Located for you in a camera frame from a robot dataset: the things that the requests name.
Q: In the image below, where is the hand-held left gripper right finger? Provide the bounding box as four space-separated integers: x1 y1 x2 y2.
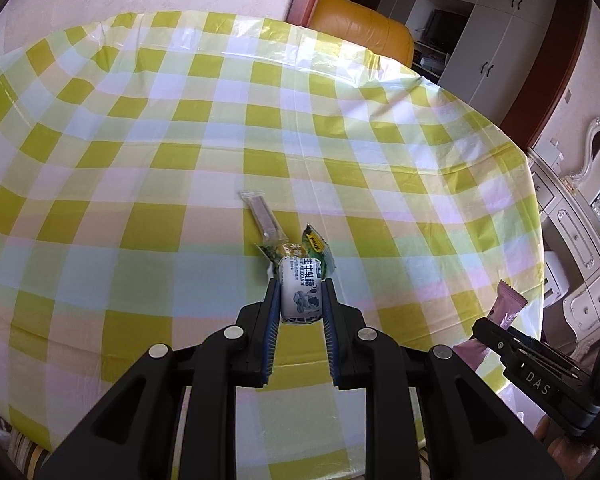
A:
320 277 566 480

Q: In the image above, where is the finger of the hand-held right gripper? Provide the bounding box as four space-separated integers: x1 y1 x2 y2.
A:
471 317 531 376

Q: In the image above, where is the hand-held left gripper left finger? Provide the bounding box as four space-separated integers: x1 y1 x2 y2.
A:
39 277 283 480

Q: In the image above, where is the pink snack packet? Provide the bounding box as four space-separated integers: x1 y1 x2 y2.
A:
452 280 530 376

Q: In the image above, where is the white blue milk candy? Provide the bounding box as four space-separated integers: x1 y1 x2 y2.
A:
277 255 327 325

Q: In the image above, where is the person's right hand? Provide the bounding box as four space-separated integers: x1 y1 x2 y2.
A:
545 427 600 467

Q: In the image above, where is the small green yellow packet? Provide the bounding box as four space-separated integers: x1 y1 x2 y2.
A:
255 241 291 276
300 224 337 276

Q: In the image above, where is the clear packet brown snack bar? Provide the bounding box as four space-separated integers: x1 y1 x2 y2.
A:
239 189 287 241

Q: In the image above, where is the white ornate dresser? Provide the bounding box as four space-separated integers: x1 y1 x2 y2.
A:
527 117 600 361

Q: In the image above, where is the green checked plastic tablecloth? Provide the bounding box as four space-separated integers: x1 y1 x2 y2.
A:
0 10 546 480

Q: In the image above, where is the striped plush cushion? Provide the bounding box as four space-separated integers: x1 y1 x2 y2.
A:
0 425 51 480

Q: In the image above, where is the white wardrobe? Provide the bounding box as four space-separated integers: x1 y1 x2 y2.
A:
377 0 561 121

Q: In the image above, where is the yellow leather sofa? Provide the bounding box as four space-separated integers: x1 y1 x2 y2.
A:
307 0 415 67

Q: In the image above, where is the black television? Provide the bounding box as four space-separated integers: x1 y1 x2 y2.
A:
422 9 468 51

